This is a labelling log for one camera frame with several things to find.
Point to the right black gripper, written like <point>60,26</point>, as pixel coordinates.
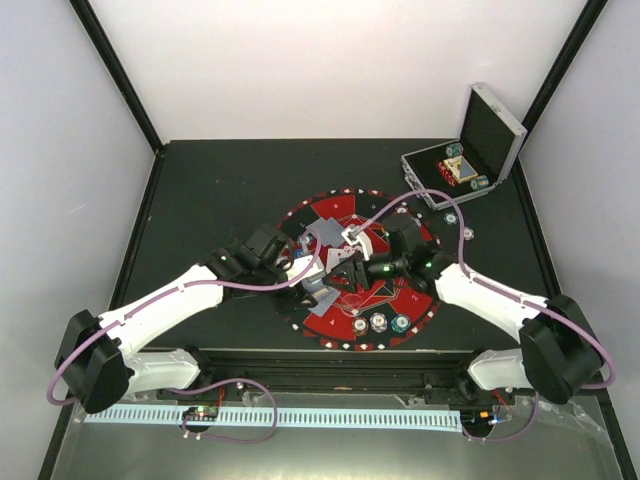
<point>357,261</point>

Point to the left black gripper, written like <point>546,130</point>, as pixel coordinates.
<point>291,301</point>

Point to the clear round dealer button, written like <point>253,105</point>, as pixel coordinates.
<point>351,304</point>

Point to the blue playing card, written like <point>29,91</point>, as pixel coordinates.
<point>324,302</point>
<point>331,235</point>
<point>320,222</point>

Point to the grey white chip stack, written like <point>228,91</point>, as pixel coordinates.
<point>468,234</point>

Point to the face-up diamond playing card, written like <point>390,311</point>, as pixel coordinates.
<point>335,256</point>

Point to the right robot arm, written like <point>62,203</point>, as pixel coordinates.
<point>555,357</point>

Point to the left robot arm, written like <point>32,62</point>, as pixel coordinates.
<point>103,358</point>

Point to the round red black poker mat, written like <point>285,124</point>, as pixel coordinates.
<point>391,297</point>

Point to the red dice in case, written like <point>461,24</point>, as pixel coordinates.
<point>446,174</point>

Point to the pyramid card box in case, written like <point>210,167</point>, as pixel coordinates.
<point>461,170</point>

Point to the green chip stack in case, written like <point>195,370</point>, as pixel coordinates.
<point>454,150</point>

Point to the green chip stack case front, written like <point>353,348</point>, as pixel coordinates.
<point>479,183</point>

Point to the aluminium poker case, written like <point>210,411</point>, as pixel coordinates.
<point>491,137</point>

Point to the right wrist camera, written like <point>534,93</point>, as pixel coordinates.
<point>355,236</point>

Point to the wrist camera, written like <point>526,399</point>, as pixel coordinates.
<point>355,236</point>
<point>304,267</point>

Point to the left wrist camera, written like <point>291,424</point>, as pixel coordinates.
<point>304,267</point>

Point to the white slotted cable duct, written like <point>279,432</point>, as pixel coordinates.
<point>282,417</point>

